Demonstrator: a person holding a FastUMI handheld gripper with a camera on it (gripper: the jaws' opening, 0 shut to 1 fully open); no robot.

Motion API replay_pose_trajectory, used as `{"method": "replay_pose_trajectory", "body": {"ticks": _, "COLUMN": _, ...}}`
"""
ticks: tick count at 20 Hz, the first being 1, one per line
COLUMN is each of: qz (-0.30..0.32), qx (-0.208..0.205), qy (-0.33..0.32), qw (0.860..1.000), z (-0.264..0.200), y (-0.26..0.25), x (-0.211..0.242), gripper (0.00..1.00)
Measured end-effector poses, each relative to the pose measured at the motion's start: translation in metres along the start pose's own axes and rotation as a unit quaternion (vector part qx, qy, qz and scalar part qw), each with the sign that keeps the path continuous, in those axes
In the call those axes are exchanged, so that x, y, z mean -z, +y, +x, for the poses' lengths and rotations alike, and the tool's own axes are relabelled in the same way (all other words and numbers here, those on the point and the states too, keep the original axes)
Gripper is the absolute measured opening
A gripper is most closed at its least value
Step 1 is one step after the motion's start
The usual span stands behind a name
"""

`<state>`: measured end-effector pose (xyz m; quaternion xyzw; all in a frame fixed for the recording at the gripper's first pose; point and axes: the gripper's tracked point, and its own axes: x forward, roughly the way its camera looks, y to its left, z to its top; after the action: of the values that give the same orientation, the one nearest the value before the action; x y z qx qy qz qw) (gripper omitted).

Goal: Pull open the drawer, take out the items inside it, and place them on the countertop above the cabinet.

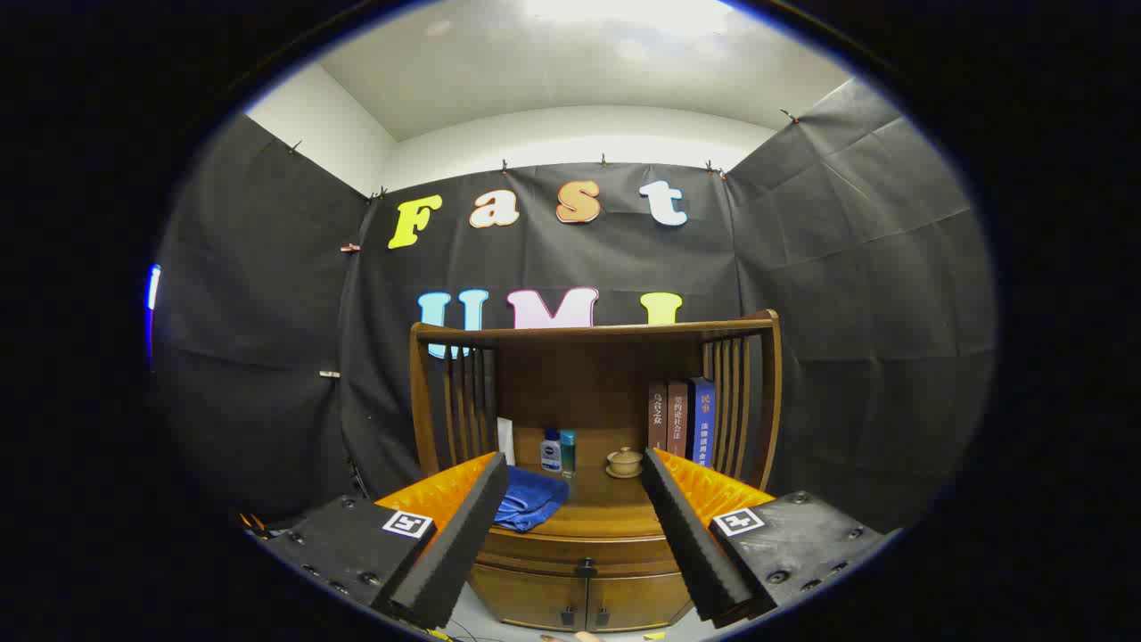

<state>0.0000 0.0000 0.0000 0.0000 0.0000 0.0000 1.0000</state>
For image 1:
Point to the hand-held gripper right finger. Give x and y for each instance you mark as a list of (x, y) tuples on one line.
[(686, 544)]

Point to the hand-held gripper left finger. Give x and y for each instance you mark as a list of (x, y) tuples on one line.
[(463, 544)]

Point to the wooden drawer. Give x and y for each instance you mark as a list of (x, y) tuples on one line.
[(624, 555)]

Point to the wooden cabinet door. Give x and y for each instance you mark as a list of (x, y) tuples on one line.
[(637, 599), (535, 597)]

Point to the wooden countertop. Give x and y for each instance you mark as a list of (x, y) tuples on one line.
[(606, 508)]

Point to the wooden cabinet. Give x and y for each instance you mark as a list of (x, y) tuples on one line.
[(579, 383)]

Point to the blue folded towel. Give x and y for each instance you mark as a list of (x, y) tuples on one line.
[(535, 499)]

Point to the beige lidded teacup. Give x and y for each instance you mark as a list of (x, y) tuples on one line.
[(624, 462)]

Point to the white card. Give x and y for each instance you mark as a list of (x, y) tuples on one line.
[(505, 441)]

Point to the white and blue bottle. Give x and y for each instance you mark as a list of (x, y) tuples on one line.
[(551, 455)]

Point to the reddish brown book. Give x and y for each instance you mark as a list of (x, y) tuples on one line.
[(677, 419)]

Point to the blue book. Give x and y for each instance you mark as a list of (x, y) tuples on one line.
[(702, 419)]

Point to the dark brown book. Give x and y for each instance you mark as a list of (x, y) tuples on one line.
[(658, 415)]

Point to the teal bottle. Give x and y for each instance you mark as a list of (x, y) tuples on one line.
[(568, 450)]

